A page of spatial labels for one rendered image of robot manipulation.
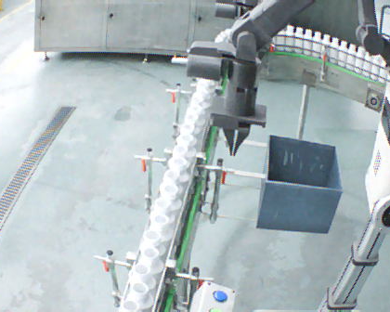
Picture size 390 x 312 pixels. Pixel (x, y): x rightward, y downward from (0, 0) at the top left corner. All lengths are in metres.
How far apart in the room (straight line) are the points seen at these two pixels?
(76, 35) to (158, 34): 0.93
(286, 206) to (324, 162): 0.35
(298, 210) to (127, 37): 3.31
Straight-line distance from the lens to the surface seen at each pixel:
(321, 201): 1.71
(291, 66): 2.71
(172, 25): 4.53
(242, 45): 0.79
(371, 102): 2.61
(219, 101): 0.90
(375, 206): 1.24
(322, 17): 6.38
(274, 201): 1.69
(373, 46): 1.29
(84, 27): 4.81
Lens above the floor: 1.91
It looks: 34 degrees down
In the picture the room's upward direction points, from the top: 5 degrees clockwise
